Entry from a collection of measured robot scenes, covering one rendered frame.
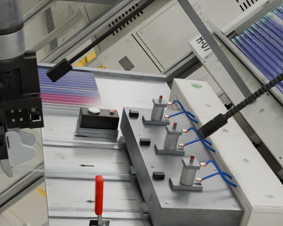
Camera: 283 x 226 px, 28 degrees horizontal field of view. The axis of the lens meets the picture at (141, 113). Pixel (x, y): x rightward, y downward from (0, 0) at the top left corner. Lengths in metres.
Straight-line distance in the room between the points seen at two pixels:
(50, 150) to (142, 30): 1.24
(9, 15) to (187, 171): 0.35
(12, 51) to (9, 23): 0.04
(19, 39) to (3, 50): 0.03
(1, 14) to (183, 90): 0.51
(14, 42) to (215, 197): 0.39
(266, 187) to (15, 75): 0.43
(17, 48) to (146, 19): 1.40
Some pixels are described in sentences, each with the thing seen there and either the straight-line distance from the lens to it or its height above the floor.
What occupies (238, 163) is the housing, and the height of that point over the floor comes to 1.25.
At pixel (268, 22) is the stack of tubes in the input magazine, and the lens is 1.29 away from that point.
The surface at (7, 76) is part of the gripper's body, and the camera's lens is 0.88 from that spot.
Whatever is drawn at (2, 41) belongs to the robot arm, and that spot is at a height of 1.09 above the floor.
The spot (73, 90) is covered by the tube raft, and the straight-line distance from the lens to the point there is 1.28.
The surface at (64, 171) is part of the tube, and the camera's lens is 0.98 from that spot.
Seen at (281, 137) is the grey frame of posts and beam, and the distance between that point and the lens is 1.02.
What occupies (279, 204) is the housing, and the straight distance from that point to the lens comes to 0.89.
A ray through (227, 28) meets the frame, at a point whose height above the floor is 1.40.
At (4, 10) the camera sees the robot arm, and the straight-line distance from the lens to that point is 0.83.
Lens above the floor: 1.29
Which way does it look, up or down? 7 degrees down
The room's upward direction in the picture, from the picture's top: 54 degrees clockwise
